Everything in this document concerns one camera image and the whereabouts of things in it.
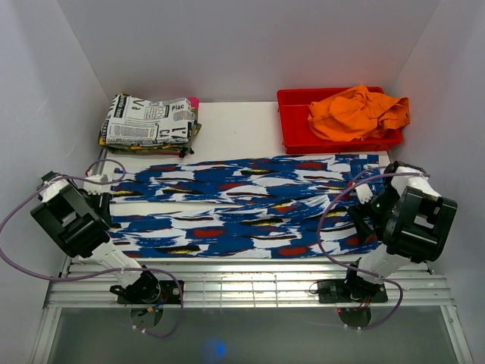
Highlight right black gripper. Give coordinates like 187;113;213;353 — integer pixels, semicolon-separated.
346;185;400;245

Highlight blue white patterned trousers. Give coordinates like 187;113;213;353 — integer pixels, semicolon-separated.
109;154;380;259

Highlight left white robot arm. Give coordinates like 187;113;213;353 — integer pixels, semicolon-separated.
30;171;161;304

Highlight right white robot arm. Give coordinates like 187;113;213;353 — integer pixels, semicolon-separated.
342;162;458;301

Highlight newspaper print folded trousers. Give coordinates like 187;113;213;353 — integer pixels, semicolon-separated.
99;94;196;146

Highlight orange trousers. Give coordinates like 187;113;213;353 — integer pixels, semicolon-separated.
308;85;410;142

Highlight red plastic tray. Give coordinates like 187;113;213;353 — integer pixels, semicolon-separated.
277;87;403;154

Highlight pink folded garment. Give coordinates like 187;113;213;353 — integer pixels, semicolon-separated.
188;96;199;108

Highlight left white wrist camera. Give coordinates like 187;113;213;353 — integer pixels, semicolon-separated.
83;174;111;196

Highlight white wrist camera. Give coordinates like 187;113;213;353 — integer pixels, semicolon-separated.
354;183;374;205
83;174;111;196

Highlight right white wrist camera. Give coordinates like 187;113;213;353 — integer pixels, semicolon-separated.
354;183;374;205

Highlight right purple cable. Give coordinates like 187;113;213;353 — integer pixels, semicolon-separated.
302;166;431;331

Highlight purple cable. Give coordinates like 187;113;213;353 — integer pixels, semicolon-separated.
302;166;431;331
0;158;185;339

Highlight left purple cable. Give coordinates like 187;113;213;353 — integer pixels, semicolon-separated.
0;158;185;339

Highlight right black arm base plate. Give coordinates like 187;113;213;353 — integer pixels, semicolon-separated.
317;279;388;303

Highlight aluminium frame rail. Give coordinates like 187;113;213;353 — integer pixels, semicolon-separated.
44;258;455;309

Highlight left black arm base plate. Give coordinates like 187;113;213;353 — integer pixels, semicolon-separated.
110;280;184;306

